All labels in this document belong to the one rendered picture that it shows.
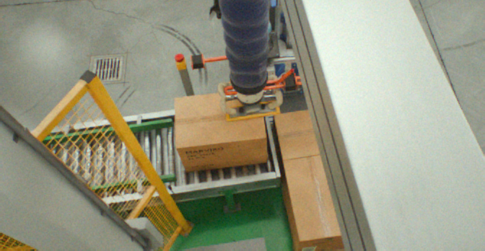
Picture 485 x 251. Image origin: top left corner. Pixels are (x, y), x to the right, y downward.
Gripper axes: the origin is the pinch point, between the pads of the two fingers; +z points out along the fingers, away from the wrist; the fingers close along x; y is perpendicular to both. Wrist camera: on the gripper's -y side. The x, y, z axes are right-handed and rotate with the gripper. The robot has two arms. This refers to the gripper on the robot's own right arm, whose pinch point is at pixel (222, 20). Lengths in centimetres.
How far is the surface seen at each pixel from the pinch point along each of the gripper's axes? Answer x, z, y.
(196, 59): 19.4, 25.4, -6.9
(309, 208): -47, 98, -87
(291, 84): -39, 27, -31
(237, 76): -6.8, 5.3, -38.1
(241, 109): -7, 36, -41
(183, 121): 33, 57, -34
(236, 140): -2, 57, -51
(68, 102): 54, -58, -90
